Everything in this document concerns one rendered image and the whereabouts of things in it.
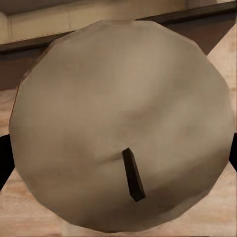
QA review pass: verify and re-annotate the pillar candle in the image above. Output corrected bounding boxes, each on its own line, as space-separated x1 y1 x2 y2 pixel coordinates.
8 19 236 233

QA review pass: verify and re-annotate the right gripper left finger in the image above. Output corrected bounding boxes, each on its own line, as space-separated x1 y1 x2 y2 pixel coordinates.
0 134 15 191

